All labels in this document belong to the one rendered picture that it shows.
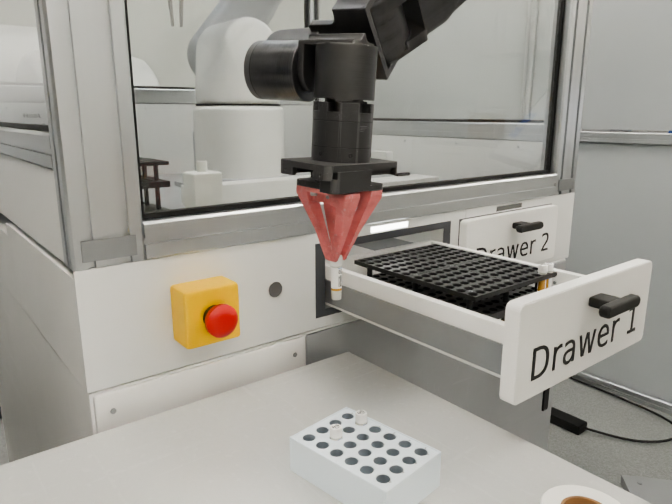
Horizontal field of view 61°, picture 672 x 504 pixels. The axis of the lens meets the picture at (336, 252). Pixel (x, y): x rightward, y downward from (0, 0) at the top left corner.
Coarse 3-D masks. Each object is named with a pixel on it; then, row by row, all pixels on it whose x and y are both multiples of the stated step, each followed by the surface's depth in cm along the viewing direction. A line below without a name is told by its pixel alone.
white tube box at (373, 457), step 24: (312, 432) 58; (360, 432) 58; (384, 432) 58; (312, 456) 55; (336, 456) 55; (360, 456) 54; (384, 456) 54; (408, 456) 54; (432, 456) 53; (312, 480) 55; (336, 480) 53; (360, 480) 50; (384, 480) 51; (408, 480) 51; (432, 480) 54
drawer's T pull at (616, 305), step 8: (592, 296) 64; (600, 296) 64; (608, 296) 64; (624, 296) 64; (632, 296) 64; (592, 304) 64; (600, 304) 63; (608, 304) 61; (616, 304) 61; (624, 304) 62; (632, 304) 63; (600, 312) 61; (608, 312) 60; (616, 312) 61
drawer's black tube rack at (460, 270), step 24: (360, 264) 83; (384, 264) 83; (408, 264) 83; (432, 264) 82; (456, 264) 82; (480, 264) 82; (504, 264) 82; (408, 288) 80; (432, 288) 72; (456, 288) 71; (528, 288) 80; (480, 312) 71; (504, 312) 72
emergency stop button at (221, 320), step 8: (224, 304) 66; (208, 312) 66; (216, 312) 65; (224, 312) 66; (232, 312) 66; (208, 320) 65; (216, 320) 65; (224, 320) 66; (232, 320) 66; (208, 328) 65; (216, 328) 65; (224, 328) 66; (232, 328) 67; (216, 336) 66; (224, 336) 67
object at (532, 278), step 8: (536, 272) 78; (512, 280) 74; (520, 280) 74; (528, 280) 74; (536, 280) 75; (480, 288) 71; (488, 288) 71; (496, 288) 71; (504, 288) 71; (512, 288) 72; (464, 296) 69; (472, 296) 68; (480, 296) 68; (488, 296) 69
